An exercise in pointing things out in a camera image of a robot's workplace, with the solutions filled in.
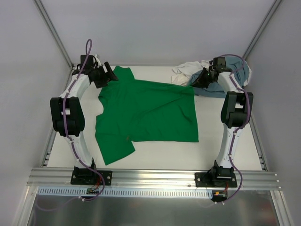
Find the aluminium frame post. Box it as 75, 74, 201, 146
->
33, 0, 73, 69
243, 0, 283, 59

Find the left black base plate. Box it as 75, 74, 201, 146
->
70, 167, 112, 186

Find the aluminium mounting rail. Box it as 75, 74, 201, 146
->
27, 168, 283, 190

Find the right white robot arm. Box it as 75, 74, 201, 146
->
190, 54, 253, 187

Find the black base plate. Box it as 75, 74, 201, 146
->
70, 167, 112, 186
194, 172, 238, 188

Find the green t-shirt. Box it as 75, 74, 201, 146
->
95, 66, 199, 165

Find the white t-shirt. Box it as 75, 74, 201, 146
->
171, 60, 252, 86

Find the blue-grey t-shirt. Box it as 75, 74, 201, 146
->
187, 54, 252, 98

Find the white slotted cable duct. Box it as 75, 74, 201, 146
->
37, 186, 213, 199

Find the right aluminium frame post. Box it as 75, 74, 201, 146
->
243, 0, 283, 59

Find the left aluminium frame post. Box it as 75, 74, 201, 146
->
33, 0, 73, 69

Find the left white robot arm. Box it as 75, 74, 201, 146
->
50, 54, 118, 184

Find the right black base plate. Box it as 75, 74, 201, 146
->
194, 172, 238, 188

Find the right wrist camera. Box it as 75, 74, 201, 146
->
212, 56, 226, 70

